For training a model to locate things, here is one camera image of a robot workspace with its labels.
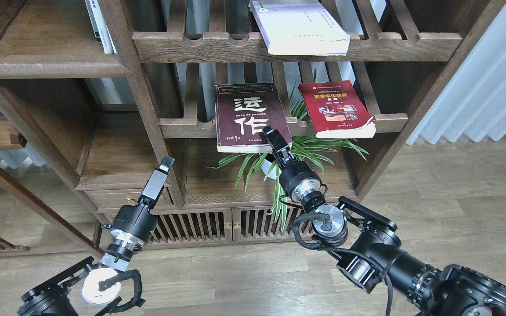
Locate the white paperback book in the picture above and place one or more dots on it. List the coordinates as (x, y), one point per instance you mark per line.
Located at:
(299, 27)

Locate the white plant pot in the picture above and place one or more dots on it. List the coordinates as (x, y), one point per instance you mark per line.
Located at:
(270, 167)

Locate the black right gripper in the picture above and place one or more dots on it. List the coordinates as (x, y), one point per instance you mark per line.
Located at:
(298, 180)

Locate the maroon book white characters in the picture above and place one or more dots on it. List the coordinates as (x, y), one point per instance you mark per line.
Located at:
(242, 111)

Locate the green spider plant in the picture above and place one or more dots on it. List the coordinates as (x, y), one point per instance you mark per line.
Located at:
(304, 148)

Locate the red book with photo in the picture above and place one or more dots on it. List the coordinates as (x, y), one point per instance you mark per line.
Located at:
(336, 111)

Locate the dark wooden bookshelf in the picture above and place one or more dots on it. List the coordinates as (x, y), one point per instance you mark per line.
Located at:
(104, 121)

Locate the white curtain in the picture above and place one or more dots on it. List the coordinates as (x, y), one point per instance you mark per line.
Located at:
(473, 104)

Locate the upright white books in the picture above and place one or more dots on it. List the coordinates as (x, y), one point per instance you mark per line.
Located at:
(99, 26)

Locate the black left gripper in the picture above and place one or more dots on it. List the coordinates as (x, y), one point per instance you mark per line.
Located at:
(137, 220)

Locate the wooden side furniture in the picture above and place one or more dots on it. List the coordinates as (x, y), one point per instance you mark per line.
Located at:
(10, 139)

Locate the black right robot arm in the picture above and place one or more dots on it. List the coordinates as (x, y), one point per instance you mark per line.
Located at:
(368, 251)

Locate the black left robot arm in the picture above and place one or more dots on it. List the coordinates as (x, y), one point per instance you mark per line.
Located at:
(108, 283)

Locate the brass drawer knob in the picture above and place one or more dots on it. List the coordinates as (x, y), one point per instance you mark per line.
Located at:
(131, 201)

